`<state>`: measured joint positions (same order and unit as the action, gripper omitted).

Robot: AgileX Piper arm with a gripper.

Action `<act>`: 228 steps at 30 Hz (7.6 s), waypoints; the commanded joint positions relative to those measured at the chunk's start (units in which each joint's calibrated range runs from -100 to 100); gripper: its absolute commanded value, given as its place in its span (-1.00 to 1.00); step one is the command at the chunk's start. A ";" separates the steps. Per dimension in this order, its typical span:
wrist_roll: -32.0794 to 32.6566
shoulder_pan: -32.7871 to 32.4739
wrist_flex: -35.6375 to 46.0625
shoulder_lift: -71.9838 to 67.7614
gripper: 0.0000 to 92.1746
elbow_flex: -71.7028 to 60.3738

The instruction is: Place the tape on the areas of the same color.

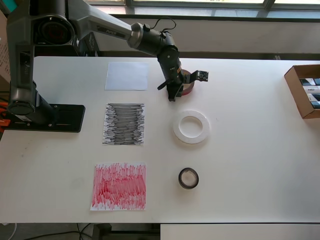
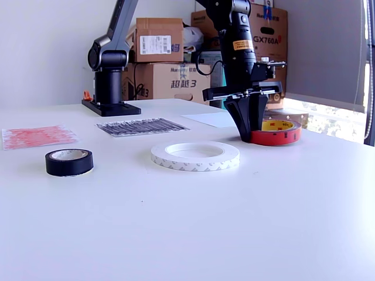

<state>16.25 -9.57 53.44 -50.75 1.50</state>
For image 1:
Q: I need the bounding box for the red scribbled paper sheet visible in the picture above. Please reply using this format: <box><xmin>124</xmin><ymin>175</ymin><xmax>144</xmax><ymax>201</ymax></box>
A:
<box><xmin>89</xmin><ymin>161</ymin><xmax>147</xmax><ymax>212</ymax></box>

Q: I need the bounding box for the teal and navy printed box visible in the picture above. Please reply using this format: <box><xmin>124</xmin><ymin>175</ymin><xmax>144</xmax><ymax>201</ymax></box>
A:
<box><xmin>0</xmin><ymin>0</ymin><xmax>17</xmax><ymax>18</ymax></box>

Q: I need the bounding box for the white floor cable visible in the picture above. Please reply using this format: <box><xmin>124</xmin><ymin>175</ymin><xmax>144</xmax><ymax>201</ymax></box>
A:
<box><xmin>0</xmin><ymin>221</ymin><xmax>18</xmax><ymax>240</ymax></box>

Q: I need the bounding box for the black tape roll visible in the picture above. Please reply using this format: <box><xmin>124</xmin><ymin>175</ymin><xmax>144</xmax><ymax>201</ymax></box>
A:
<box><xmin>178</xmin><ymin>167</ymin><xmax>200</xmax><ymax>190</ymax></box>

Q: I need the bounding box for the black floor cable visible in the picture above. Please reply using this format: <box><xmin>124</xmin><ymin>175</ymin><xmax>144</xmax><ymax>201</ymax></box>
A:
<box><xmin>19</xmin><ymin>222</ymin><xmax>95</xmax><ymax>240</ymax></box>

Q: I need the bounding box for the white tape roll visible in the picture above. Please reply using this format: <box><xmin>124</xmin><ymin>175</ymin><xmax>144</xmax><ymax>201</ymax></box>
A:
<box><xmin>171</xmin><ymin>109</ymin><xmax>211</xmax><ymax>145</ymax></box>

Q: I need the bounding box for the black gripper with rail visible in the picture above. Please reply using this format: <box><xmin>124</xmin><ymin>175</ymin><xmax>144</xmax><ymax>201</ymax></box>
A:
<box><xmin>166</xmin><ymin>80</ymin><xmax>185</xmax><ymax>103</ymax></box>

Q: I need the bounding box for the wrist camera board with bracket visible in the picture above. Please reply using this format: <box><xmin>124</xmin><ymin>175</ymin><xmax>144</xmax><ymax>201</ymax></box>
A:
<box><xmin>183</xmin><ymin>69</ymin><xmax>210</xmax><ymax>85</ymax></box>

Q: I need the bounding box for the black scribbled paper sheet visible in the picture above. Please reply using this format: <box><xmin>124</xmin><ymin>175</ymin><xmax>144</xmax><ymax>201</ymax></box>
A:
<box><xmin>101</xmin><ymin>102</ymin><xmax>146</xmax><ymax>147</ymax></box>

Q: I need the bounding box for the open cardboard box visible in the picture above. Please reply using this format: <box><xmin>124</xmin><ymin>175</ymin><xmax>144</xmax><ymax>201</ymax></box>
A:
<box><xmin>284</xmin><ymin>64</ymin><xmax>320</xmax><ymax>120</ymax></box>

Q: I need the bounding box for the orange clamp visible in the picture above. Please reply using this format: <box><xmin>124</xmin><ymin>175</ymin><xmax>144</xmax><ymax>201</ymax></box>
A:
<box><xmin>0</xmin><ymin>101</ymin><xmax>12</xmax><ymax>128</ymax></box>

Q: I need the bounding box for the red tape roll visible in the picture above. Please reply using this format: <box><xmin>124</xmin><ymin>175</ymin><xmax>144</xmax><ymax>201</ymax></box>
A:
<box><xmin>178</xmin><ymin>69</ymin><xmax>196</xmax><ymax>97</ymax></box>

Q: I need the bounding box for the blank white paper sheet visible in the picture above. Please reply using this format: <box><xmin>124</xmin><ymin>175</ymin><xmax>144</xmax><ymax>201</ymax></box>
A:
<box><xmin>104</xmin><ymin>61</ymin><xmax>149</xmax><ymax>91</ymax></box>

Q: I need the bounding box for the dark window frame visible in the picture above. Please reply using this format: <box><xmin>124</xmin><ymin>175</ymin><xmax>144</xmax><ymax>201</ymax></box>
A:
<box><xmin>123</xmin><ymin>0</ymin><xmax>320</xmax><ymax>20</ymax></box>

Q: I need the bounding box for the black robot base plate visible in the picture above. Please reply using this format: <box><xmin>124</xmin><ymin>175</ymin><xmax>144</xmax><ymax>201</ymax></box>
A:
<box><xmin>4</xmin><ymin>104</ymin><xmax>86</xmax><ymax>133</ymax></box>

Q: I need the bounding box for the large GX760A cardboard box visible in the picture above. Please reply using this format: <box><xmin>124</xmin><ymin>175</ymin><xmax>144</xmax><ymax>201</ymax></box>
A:
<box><xmin>0</xmin><ymin>9</ymin><xmax>12</xmax><ymax>83</ymax></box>

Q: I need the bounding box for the black monitor carton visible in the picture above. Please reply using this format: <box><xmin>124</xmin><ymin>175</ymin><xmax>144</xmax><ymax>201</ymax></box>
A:
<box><xmin>74</xmin><ymin>32</ymin><xmax>101</xmax><ymax>58</ymax></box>

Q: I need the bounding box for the dark table leg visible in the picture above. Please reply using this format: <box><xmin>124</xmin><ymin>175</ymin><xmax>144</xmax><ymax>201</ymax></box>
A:
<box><xmin>92</xmin><ymin>223</ymin><xmax>113</xmax><ymax>240</ymax></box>

